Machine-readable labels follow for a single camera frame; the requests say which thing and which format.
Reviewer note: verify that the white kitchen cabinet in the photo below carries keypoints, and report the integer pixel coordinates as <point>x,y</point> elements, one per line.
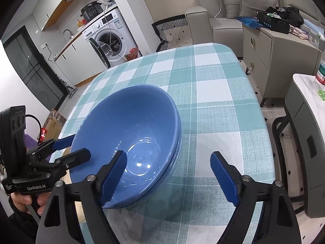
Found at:
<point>83,66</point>

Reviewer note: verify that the grey sofa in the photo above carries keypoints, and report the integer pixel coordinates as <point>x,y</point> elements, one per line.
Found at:
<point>200,25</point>

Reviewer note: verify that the red snack packet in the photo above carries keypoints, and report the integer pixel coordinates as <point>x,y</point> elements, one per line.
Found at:
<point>43,136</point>

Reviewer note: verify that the green packet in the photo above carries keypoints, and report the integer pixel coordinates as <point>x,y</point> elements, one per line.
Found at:
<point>321,94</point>

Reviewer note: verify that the clear water bottle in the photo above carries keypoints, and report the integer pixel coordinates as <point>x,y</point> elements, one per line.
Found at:
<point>321,73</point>

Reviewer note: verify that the blue bowl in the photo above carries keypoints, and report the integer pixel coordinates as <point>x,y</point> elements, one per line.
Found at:
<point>162,178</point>
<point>132,132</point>
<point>179,138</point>

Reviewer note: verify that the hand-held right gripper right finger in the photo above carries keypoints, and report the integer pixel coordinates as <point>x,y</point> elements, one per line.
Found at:
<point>226,178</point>

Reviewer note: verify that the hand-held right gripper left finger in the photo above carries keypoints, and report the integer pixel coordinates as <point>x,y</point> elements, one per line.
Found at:
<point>114,178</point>

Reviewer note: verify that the tissue box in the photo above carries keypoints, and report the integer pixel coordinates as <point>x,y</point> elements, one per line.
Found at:
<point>316,39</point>

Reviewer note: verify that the teal checked tablecloth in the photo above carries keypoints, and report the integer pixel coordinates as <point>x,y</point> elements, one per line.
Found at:
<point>215,101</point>

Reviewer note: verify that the red gift bag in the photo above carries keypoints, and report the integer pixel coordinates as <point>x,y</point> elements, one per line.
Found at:
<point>133,53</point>

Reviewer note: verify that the light blue pillow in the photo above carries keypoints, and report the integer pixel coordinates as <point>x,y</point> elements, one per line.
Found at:
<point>311,25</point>

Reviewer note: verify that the grey drawer cabinet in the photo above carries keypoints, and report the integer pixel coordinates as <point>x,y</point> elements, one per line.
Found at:
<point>274,56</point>

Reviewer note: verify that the black microwave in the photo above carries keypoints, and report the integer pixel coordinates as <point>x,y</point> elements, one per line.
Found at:
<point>91,11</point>

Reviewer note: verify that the grey cushion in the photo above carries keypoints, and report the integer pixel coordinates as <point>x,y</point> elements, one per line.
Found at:
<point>256,1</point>
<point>229,2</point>

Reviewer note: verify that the purple bag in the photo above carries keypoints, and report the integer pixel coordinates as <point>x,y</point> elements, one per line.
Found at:
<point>31,142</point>

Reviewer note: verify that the black box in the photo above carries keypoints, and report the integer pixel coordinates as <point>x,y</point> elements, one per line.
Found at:
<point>273,22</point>

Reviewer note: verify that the person's left forearm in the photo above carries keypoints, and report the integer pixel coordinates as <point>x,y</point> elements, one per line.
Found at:
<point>17,226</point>

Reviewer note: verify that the colourful papers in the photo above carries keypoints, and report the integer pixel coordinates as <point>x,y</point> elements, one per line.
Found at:
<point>298,31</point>

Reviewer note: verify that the yellow toy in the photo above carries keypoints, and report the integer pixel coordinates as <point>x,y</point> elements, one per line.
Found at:
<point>80,23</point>

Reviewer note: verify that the white wall cabinet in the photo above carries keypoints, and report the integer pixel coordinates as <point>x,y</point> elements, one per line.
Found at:
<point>50,2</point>

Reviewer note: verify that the blue plastic bag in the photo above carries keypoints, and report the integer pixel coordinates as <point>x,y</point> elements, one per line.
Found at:
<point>248,21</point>

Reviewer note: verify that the white washing machine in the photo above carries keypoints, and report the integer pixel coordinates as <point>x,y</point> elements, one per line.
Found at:
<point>127,45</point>

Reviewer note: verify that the black jacket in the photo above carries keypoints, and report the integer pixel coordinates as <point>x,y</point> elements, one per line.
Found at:
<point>294,16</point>

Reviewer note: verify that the black metal chair frame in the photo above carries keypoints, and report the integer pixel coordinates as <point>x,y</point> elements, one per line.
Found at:
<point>274,128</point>

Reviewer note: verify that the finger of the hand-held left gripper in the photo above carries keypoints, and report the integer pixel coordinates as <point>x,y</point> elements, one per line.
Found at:
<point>73,158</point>
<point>63,143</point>

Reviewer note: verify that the chrome faucet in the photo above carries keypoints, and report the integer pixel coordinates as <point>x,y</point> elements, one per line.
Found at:
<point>66,30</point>

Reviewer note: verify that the black glass door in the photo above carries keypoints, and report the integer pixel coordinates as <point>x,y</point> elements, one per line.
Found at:
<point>33,76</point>

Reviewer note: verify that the printed cardboard box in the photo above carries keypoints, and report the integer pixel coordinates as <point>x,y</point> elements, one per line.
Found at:
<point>54,127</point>

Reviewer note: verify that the person's left hand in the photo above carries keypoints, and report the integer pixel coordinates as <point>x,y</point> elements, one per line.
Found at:
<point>25,203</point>

